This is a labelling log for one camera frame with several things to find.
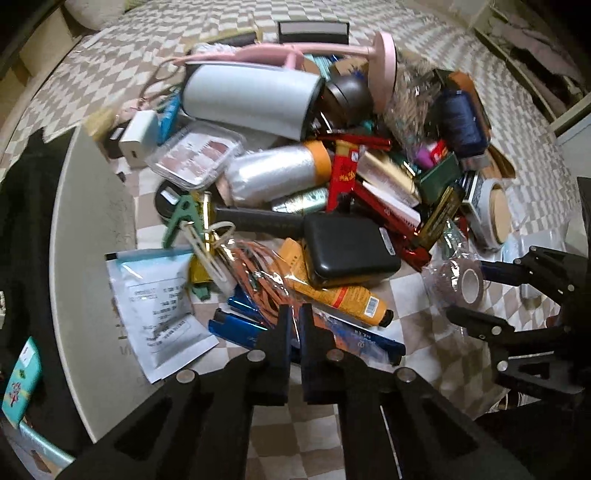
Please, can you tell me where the black power bank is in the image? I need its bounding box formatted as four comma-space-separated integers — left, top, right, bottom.
302, 213, 403, 289

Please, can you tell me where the clear eyeshadow palette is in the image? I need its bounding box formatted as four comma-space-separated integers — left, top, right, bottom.
147, 121, 246, 191

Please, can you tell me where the wooden bedside shelf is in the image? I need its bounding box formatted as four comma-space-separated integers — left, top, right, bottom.
0, 0, 90, 100

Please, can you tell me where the brown leather case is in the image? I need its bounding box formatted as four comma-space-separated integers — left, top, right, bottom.
445, 69, 494, 139

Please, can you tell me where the brown leather strap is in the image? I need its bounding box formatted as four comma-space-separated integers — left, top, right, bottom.
488, 143, 518, 182

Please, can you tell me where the tin with wooden lid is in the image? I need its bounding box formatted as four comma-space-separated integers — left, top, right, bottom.
461, 174, 514, 253

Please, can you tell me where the gold lipstick box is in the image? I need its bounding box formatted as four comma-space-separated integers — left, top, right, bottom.
357, 150, 422, 207

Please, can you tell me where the white cylinder speaker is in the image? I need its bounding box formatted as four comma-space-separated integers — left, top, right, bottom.
181, 63, 327, 142

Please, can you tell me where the green plastic clip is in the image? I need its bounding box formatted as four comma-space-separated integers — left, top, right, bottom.
161, 194, 205, 248

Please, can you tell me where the dark blue pen box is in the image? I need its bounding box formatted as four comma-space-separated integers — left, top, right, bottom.
313, 313, 408, 368

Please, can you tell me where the crumpled clear plastic bag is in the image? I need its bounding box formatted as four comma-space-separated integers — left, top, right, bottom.
382, 59, 446, 145

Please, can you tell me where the teal printed box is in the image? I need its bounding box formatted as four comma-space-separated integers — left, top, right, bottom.
1, 336, 43, 424

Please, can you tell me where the dark gold striped bar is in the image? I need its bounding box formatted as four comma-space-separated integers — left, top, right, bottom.
414, 186, 465, 251

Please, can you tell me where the blue plastic clip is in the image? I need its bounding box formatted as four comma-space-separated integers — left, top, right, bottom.
156, 91, 184, 145

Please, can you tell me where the pink desk lamp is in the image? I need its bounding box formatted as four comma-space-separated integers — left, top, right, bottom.
154, 31, 396, 117

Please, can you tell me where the orange cream tube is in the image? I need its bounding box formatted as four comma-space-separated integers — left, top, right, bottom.
276, 237, 394, 329

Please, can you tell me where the wooden wardrobe shelf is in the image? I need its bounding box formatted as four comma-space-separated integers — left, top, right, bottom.
471, 0, 591, 123

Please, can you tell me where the white plastic clip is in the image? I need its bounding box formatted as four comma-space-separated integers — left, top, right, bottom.
181, 220, 235, 283

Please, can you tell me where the black round tin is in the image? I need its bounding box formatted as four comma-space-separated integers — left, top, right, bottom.
154, 180, 186, 228

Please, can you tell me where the white storage box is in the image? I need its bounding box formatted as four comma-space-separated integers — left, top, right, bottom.
0, 126, 140, 467

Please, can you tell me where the clear tape roll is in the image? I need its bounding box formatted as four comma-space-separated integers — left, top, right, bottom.
421, 257, 486, 318

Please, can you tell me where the face mask packet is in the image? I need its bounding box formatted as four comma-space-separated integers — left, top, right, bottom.
105, 248, 221, 385

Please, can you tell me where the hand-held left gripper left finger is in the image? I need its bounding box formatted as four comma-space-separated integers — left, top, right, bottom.
54, 304, 296, 480

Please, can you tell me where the orange cord bundle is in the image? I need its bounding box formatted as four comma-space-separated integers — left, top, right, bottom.
225, 239, 303, 326

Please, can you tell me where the white fluffy pillow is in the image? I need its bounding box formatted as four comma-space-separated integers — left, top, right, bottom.
65, 0, 131, 29

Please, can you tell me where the dark green box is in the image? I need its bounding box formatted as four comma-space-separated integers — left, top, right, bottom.
419, 152, 463, 205

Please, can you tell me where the silver thread spool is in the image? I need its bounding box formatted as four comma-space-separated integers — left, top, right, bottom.
223, 140, 333, 207

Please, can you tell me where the dark round ball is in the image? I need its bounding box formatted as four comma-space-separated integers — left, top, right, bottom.
320, 74, 376, 129

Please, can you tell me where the red printed packet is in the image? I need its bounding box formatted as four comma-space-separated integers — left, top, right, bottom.
327, 140, 359, 212

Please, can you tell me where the silver green tube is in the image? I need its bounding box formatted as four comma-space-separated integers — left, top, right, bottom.
271, 186, 329, 216

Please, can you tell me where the white charger plug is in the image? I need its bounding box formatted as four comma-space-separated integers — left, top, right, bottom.
119, 109, 161, 165

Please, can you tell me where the dark clothes pile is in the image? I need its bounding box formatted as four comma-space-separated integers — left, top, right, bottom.
508, 46, 587, 93

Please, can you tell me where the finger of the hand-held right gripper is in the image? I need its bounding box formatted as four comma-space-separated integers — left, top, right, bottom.
479, 246, 591, 302
445, 305, 591, 398

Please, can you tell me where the pink clothes pile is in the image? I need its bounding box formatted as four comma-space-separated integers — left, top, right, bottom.
501, 21, 591, 61

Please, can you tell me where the navy thread spool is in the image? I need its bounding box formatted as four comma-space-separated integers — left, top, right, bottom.
435, 89, 489, 158

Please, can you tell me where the black box white label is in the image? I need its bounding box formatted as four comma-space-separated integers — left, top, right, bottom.
277, 20, 350, 45

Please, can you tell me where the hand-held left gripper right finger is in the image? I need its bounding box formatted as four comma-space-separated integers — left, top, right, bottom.
299, 303, 539, 480

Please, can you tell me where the black handle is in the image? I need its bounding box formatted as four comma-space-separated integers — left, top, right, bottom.
213, 206, 309, 237

